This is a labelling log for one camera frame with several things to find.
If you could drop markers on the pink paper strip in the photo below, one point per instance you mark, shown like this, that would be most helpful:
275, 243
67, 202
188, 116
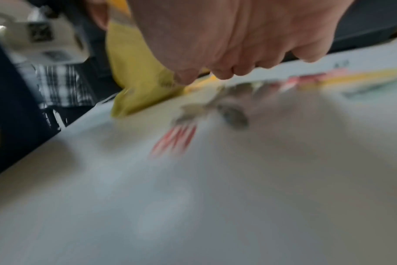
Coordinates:
311, 77

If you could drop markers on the person's right hand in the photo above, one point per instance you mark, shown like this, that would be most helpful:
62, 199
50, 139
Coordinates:
237, 31

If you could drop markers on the black and white plaid cloth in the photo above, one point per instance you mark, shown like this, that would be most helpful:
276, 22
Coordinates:
62, 85

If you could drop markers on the green paper strip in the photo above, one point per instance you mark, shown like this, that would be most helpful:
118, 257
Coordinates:
375, 89

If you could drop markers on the person's dark clothing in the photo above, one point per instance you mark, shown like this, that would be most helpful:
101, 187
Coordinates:
12, 108

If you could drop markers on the white device with black marker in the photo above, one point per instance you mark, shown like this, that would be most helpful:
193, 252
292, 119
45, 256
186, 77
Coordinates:
44, 38

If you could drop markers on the black box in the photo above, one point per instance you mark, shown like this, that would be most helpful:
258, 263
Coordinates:
372, 23

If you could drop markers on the yellow snack packet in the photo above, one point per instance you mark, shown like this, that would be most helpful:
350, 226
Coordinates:
136, 69

